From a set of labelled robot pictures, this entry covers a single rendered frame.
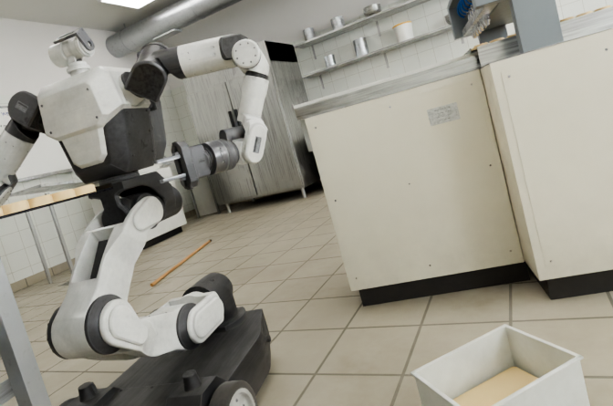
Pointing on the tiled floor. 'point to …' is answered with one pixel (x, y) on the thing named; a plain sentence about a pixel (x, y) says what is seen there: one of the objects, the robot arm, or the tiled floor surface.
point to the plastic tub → (503, 373)
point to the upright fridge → (208, 121)
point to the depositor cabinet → (559, 159)
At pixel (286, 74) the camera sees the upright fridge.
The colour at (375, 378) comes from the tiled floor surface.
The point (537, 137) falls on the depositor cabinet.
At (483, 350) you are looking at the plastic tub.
